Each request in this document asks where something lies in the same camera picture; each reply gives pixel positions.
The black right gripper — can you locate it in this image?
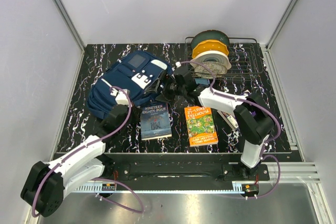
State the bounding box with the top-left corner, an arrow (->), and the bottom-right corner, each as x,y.
145,71 -> 186,104

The dark green plate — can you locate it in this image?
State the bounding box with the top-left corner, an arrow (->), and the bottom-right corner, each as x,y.
191,30 -> 230,49

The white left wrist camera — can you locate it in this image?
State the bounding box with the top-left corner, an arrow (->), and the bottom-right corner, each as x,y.
110,88 -> 129,105

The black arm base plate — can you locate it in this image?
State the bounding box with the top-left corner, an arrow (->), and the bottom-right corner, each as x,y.
110,162 -> 270,182

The orange treehouse book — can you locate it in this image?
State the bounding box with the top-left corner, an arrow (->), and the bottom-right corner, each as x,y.
184,106 -> 218,147

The speckled grey plate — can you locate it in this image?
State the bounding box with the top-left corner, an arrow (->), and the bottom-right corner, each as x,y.
194,62 -> 228,79

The navy blue student backpack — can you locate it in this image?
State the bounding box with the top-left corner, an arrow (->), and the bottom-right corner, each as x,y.
87,50 -> 173,120

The white plate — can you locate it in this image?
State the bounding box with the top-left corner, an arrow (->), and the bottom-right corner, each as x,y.
190,50 -> 232,69

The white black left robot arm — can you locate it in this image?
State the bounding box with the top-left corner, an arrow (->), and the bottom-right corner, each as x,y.
20,105 -> 132,217

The yellow plate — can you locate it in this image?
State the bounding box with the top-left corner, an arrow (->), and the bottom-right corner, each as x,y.
192,39 -> 229,59

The purple paperback book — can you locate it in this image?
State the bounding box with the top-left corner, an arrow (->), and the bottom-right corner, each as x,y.
217,111 -> 239,130

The dark blue 1984 book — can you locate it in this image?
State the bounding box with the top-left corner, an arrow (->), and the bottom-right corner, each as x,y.
140,102 -> 172,141

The black wire dish rack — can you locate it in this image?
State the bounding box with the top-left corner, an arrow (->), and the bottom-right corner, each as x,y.
185,37 -> 263,80

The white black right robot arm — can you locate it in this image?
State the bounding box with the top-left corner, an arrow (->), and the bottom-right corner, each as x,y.
144,67 -> 279,180

